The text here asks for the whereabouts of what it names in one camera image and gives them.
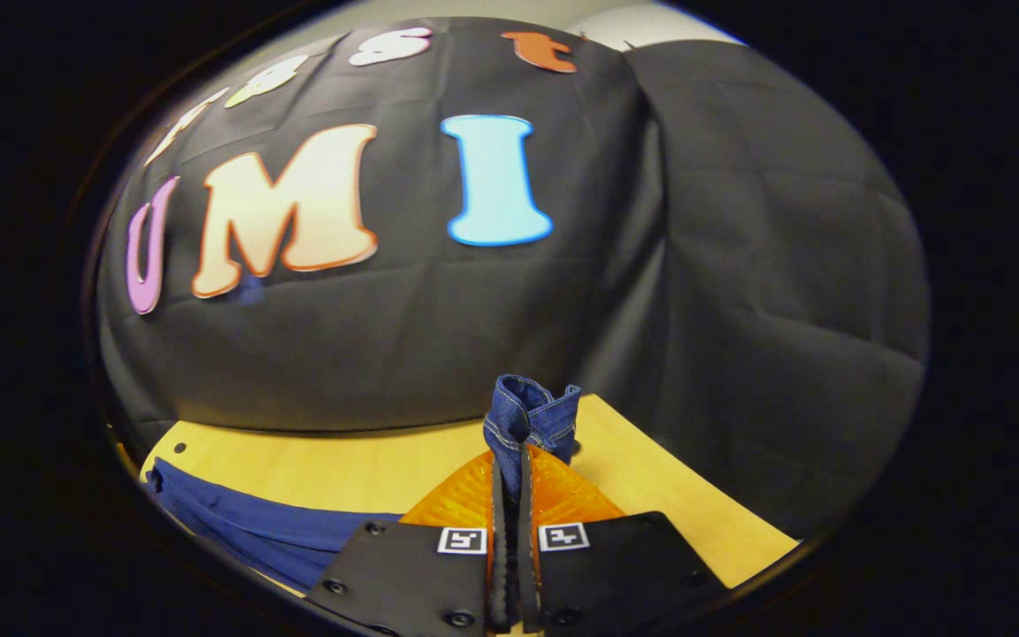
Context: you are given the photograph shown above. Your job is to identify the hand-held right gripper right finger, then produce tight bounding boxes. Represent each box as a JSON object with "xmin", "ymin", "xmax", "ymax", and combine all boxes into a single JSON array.
[{"xmin": 518, "ymin": 445, "xmax": 728, "ymax": 634}]

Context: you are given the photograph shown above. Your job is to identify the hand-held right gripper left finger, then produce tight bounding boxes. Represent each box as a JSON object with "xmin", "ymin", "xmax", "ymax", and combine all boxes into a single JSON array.
[{"xmin": 306, "ymin": 451, "xmax": 511, "ymax": 634}]

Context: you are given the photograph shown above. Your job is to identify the blue denim jeans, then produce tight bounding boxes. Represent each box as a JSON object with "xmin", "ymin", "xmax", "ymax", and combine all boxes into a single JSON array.
[{"xmin": 145, "ymin": 374, "xmax": 583, "ymax": 592}]

